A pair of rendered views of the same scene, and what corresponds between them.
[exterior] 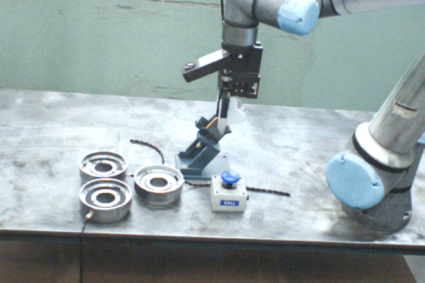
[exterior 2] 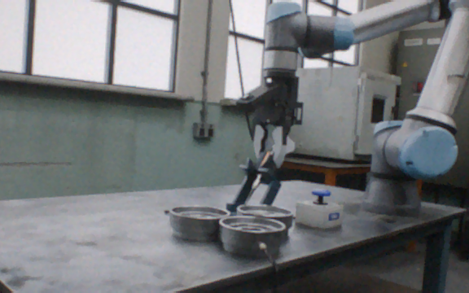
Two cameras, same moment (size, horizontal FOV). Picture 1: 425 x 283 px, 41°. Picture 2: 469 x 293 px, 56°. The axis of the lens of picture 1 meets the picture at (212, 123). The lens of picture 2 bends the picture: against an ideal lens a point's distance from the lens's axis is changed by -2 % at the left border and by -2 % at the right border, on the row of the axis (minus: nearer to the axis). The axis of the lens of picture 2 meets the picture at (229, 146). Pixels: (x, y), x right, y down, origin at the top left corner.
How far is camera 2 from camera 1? 95 cm
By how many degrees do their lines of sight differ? 44
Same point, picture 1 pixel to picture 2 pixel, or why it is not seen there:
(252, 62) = (293, 90)
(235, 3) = (288, 28)
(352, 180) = (436, 148)
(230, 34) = (285, 59)
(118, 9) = not seen: outside the picture
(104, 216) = (278, 242)
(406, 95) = (456, 66)
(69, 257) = not seen: outside the picture
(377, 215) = (412, 202)
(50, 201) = (188, 257)
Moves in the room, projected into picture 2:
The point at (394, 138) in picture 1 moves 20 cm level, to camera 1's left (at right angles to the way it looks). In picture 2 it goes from (453, 103) to (405, 95)
